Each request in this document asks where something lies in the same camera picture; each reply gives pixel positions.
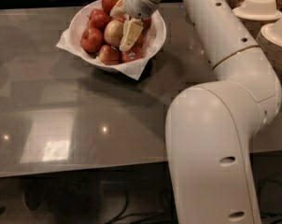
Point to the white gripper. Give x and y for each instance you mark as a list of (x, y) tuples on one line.
[(140, 1)]

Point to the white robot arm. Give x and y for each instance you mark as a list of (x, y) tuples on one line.
[(209, 126)]

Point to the yellow green apple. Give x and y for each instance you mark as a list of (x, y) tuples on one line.
[(113, 33)]

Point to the red apple top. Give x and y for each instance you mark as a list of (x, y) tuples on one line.
[(107, 5)]

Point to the red apple upper left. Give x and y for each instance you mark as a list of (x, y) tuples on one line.
[(98, 19)]

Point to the red apple middle right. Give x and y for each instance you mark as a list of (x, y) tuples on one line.
[(140, 41)]

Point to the white ceramic bowl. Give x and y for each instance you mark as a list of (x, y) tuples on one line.
[(153, 41)]

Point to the red apple with sticker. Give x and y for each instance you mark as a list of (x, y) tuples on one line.
[(132, 54)]

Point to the red apple front left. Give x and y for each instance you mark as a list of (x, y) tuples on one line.
[(108, 55)]

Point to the white paper bowl right stack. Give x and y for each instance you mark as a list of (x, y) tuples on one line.
[(273, 32)]

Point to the white paper napkin liner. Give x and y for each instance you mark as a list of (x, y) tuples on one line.
[(133, 69)]

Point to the left stack of paper plates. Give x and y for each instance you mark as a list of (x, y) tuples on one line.
[(254, 26)]

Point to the stack of paper plates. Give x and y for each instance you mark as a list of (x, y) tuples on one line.
[(273, 53), (254, 26)]

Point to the right stack of paper plates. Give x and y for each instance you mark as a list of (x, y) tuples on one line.
[(273, 53)]

